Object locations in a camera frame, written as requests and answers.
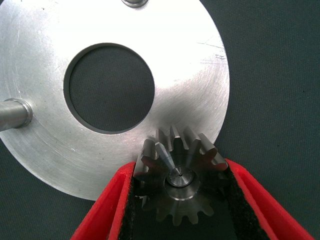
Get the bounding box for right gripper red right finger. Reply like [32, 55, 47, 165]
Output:
[224, 158, 316, 240]

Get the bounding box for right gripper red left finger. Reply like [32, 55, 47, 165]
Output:
[70, 161, 138, 240]

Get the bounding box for steel planetary gear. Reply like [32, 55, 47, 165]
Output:
[133, 124, 229, 226]

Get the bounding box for round metal carrier plate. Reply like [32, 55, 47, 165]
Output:
[0, 0, 231, 201]

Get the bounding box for dark grey table cloth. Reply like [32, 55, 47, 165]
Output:
[0, 0, 320, 240]

